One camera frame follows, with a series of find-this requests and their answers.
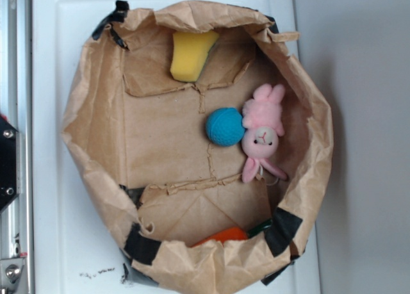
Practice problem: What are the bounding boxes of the black mounting bracket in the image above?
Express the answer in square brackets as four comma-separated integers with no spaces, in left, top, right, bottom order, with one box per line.
[0,114,19,213]

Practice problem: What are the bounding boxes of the orange toy carrot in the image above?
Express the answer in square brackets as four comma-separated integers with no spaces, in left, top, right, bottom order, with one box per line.
[192,219,273,247]

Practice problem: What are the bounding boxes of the yellow green sponge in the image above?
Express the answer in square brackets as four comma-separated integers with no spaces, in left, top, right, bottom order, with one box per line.
[170,31,219,82]

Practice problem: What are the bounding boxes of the white tray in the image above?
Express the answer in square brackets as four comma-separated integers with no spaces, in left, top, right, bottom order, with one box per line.
[31,0,322,294]

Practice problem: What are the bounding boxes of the aluminium frame rail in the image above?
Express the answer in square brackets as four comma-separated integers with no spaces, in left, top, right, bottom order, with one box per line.
[1,0,35,293]

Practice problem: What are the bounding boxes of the brown paper bag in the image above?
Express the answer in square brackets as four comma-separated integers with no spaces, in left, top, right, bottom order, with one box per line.
[62,0,334,293]

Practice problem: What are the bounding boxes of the pink plush bunny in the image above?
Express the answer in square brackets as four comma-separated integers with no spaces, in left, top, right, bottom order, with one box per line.
[242,84,287,183]

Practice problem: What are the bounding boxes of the blue dimpled ball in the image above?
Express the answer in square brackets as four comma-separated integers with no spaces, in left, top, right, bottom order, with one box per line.
[205,108,245,147]

